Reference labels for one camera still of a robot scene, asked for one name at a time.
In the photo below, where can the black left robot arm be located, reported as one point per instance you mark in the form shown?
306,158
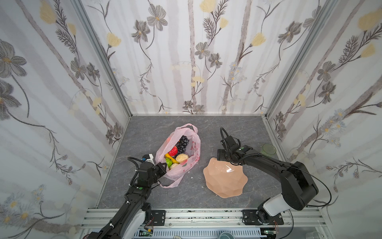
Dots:
136,210

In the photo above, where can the red fake strawberry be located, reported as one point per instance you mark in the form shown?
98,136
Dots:
173,152

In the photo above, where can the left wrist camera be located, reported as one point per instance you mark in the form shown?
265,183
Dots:
148,158

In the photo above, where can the dark fake grape bunch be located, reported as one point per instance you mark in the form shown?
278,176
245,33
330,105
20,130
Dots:
182,144

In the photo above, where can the pink scalloped bowl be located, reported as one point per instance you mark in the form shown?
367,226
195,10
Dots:
224,179

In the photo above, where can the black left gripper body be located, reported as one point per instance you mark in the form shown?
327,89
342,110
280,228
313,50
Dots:
160,169

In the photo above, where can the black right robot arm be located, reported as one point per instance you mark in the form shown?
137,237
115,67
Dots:
297,184

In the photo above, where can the yellow fake banana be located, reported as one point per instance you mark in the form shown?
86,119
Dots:
168,156

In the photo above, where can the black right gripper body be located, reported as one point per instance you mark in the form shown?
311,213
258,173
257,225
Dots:
222,155

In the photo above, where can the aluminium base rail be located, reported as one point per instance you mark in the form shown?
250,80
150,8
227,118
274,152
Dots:
210,223

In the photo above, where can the beige fake potato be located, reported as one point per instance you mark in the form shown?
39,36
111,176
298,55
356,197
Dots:
182,158

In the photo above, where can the pale yellow fake fruit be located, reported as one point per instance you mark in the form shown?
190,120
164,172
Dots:
173,165

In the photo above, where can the green translucent cup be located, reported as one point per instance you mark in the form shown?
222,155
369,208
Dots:
269,150

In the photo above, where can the green fake custard apple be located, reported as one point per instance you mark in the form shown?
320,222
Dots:
168,162

